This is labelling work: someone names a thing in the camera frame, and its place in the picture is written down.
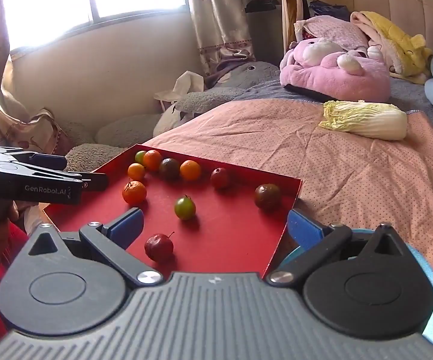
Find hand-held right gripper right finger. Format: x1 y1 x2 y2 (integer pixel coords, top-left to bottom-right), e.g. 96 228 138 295
269 209 410 288

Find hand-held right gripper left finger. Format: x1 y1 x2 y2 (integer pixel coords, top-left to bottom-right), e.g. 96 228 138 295
25 207 164 288

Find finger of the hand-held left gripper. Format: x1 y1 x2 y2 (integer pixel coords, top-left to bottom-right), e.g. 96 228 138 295
66 172 109 192
16 152 68 171

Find orange mandarin with stem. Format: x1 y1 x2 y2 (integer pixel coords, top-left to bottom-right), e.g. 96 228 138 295
122 180 147 206

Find small red apple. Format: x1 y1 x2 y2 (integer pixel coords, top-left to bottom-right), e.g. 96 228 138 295
211 167 232 190
144 231 175 262

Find small orange mandarin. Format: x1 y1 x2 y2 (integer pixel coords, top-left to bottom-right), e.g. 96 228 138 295
127 163 146 182

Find dark brown tomato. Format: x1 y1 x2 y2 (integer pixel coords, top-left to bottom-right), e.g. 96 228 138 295
254 183 282 211
159 158 181 181

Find green tomato with stem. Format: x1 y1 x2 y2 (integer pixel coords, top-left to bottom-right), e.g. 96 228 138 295
174 195 196 221

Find reddish orange mandarin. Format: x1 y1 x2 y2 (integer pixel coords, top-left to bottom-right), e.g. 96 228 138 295
143 149 163 172

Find red tray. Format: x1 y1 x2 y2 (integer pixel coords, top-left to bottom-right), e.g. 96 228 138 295
44 143 303 279

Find grey fuzzy cushion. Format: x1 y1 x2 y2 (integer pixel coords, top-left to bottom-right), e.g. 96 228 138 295
96 113 164 149
64 142 127 173

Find pink dotted bedspread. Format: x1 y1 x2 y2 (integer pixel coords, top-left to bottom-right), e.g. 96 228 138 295
141 97 433 327

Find napa cabbage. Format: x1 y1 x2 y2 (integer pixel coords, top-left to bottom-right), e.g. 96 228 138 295
319 100 408 141

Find white tote bag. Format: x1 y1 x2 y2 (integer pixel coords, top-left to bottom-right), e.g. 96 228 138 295
153 70 206 137

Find pink plush toy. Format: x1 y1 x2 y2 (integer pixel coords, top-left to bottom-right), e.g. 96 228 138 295
279 38 392 103

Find grey plush toy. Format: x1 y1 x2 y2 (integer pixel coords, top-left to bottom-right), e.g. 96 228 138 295
175 61 281 115

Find grey cabinet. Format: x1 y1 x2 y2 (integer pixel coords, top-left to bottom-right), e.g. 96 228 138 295
244 9 284 64

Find pink patterned pillow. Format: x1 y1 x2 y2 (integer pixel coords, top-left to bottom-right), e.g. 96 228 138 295
294 15 371 51

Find yellow plush blanket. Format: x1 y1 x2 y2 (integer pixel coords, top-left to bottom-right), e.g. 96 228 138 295
350 10 432 85

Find dark blue bag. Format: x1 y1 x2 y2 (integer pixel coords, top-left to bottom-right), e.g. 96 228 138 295
308 1 352 21

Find black box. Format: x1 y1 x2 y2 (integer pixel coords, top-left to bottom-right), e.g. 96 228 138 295
244 0 279 13

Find beige padded headboard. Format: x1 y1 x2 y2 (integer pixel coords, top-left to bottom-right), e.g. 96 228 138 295
312 0 433 46

